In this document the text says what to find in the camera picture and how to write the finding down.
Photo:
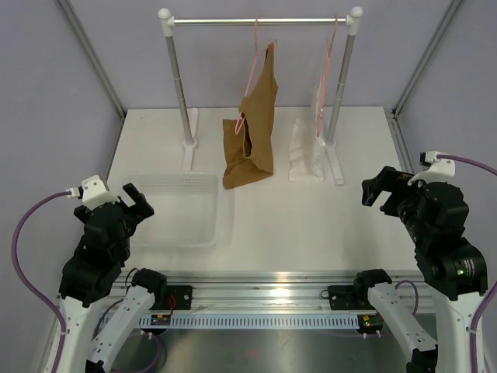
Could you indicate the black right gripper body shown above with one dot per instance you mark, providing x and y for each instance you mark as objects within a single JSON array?
[{"x": 392, "y": 179}]

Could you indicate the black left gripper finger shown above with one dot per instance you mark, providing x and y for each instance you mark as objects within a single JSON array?
[
  {"x": 142, "y": 212},
  {"x": 131, "y": 191}
]

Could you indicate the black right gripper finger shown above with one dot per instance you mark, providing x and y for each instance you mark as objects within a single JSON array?
[
  {"x": 390, "y": 207},
  {"x": 371, "y": 190}
]

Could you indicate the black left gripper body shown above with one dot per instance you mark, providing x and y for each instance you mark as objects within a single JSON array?
[{"x": 130, "y": 215}]

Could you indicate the brown tank top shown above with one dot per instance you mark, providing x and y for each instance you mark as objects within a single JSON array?
[{"x": 249, "y": 155}]

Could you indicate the pink hanger with brown top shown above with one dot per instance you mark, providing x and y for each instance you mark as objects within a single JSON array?
[{"x": 252, "y": 70}]

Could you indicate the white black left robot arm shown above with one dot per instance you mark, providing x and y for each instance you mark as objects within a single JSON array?
[{"x": 88, "y": 277}]

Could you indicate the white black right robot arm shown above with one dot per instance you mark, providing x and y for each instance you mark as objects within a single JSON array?
[{"x": 433, "y": 213}]

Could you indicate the pink hanger with white garment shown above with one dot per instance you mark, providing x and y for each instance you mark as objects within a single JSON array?
[{"x": 321, "y": 91}]

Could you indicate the white garment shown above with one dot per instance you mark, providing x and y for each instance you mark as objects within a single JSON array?
[{"x": 307, "y": 145}]

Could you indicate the white metal clothes rack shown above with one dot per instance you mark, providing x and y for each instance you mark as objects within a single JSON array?
[{"x": 189, "y": 117}]

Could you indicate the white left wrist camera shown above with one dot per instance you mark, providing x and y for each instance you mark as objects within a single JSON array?
[{"x": 93, "y": 192}]

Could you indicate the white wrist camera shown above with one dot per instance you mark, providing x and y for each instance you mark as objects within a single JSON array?
[
  {"x": 93, "y": 192},
  {"x": 436, "y": 165}
]

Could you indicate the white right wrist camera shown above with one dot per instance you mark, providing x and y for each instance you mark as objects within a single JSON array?
[{"x": 436, "y": 165}]

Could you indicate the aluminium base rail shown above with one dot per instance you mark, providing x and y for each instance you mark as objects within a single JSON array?
[{"x": 252, "y": 292}]

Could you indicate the white slotted cable duct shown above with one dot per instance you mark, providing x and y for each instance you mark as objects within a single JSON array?
[{"x": 253, "y": 321}]

